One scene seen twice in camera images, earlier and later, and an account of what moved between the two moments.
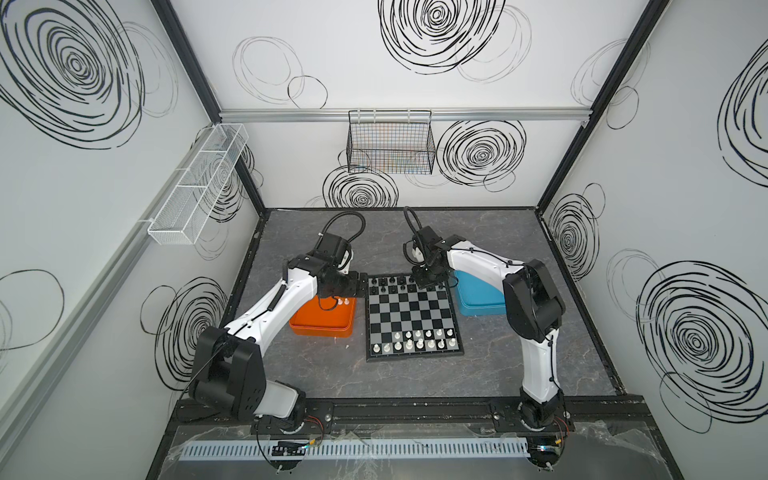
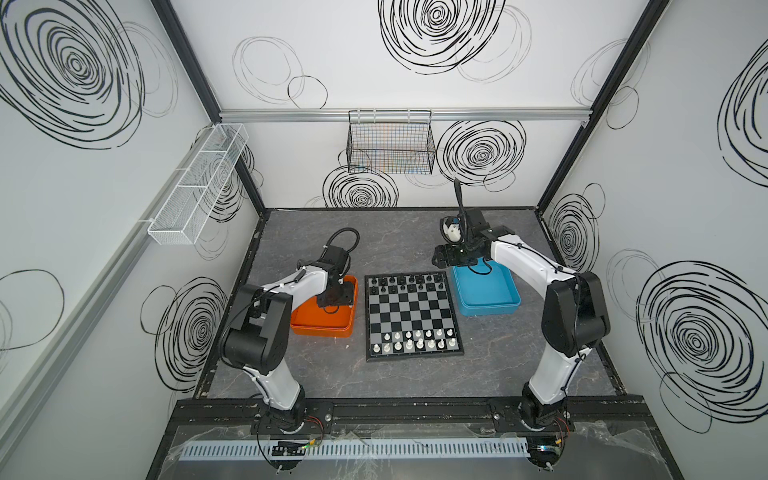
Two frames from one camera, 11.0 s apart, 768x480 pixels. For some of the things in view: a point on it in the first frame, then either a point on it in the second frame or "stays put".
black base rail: x=432 y=416 stays put
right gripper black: x=428 y=276 to x=444 y=257
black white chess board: x=404 y=321 stays put
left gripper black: x=349 y=285 to x=334 y=295
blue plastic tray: x=478 y=298 stays put
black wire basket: x=391 y=142 stays put
